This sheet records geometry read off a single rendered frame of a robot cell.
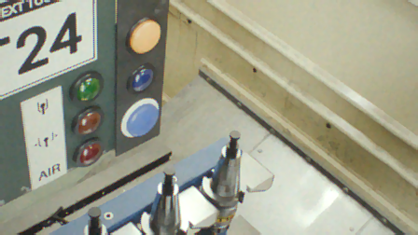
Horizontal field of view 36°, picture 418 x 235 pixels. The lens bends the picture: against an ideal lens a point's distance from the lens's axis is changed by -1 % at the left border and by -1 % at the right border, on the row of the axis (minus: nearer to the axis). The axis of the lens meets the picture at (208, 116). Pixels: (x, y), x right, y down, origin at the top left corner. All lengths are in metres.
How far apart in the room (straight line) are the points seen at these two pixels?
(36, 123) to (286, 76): 1.06
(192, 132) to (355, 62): 0.49
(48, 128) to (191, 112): 1.20
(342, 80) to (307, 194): 0.29
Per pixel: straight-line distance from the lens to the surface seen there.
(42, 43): 0.42
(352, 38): 1.30
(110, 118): 0.50
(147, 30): 0.46
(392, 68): 1.27
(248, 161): 0.98
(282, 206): 1.48
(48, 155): 0.48
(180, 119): 1.64
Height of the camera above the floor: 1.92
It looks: 42 degrees down
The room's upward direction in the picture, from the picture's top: 8 degrees clockwise
